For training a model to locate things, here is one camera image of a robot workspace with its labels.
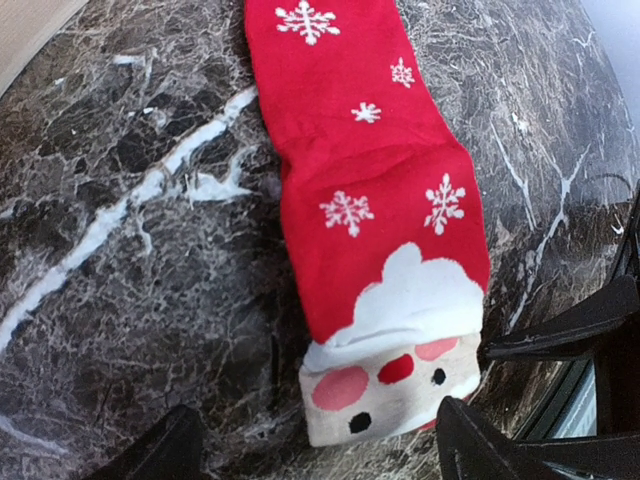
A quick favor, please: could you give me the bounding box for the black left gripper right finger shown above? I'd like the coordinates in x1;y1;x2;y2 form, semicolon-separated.
436;396;565;480

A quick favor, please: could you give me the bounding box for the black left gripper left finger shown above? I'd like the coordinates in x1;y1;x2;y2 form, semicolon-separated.
86;405;204;480

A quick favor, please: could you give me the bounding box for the black front table rail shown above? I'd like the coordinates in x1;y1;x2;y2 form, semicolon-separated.
484;205;639;479

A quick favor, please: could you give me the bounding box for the red snowflake santa sock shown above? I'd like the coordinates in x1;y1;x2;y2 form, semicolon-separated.
245;1;490;447

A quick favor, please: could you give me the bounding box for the wooden compartment tray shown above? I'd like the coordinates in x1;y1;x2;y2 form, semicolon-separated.
0;0;87;94

